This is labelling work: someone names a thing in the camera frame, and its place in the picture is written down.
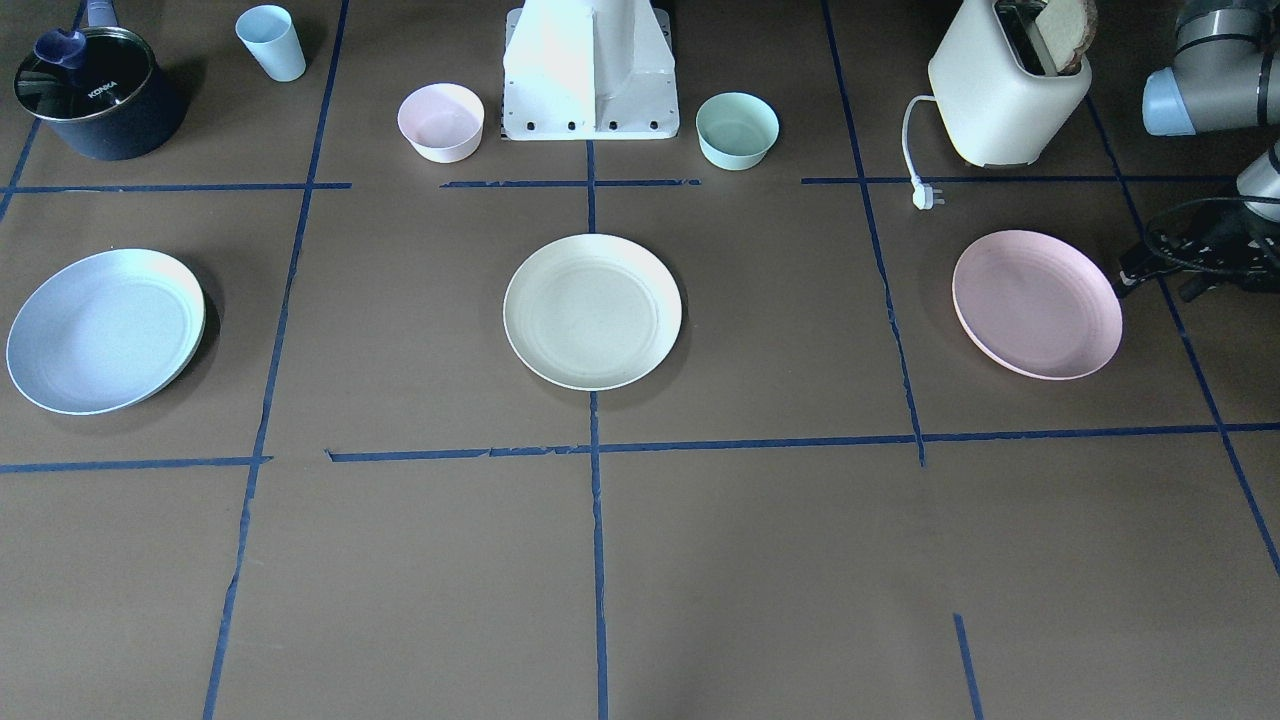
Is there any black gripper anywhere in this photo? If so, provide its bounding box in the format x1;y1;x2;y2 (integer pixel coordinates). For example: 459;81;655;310
1116;208;1279;302

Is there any pink plate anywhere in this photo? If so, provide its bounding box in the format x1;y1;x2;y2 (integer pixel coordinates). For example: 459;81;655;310
951;231;1123;380

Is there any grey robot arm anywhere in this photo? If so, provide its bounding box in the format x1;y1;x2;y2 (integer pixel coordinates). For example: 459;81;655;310
1114;1;1279;302

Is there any cream white toaster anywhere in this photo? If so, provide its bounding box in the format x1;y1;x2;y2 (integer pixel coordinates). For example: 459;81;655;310
928;1;1093;167

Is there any bread slice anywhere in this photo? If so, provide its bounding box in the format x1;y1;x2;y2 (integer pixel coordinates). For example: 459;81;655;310
1034;0;1098;76

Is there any green bowl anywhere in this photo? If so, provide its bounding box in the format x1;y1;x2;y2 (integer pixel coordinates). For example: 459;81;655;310
695;92;781;170

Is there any cream white plate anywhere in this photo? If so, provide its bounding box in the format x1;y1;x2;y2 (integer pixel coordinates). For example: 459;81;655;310
502;233;684;392

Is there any pink bowl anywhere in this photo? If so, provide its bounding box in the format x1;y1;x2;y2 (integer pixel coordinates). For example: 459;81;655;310
397;83;485;164

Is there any light blue cup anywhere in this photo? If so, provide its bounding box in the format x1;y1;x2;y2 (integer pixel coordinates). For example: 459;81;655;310
236;5;306;82

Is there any dark blue saucepan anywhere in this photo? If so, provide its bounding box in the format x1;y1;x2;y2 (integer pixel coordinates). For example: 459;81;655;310
13;1;187;161

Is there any white toaster power cable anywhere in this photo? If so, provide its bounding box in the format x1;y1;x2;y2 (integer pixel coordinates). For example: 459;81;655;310
902;95;947;211

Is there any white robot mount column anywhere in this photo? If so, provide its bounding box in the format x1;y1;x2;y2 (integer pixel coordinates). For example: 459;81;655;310
500;1;680;142

